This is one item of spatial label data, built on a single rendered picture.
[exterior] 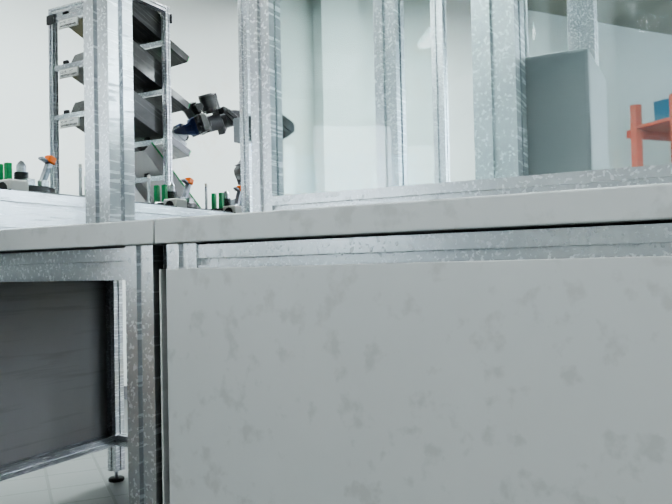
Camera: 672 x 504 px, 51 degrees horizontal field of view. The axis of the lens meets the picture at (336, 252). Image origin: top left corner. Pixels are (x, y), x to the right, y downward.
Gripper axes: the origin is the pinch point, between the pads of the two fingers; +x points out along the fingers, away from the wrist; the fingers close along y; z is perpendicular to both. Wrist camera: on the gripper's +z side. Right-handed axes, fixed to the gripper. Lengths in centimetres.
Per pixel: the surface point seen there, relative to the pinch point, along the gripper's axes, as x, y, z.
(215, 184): -142, -196, -19
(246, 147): 14, 50, -14
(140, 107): 17.1, 9.8, 8.9
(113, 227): 97, 127, -23
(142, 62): 11.6, 10.7, 22.4
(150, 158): 18.6, 7.6, -7.0
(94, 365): 35, -54, -72
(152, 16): 2.7, 11.2, 36.1
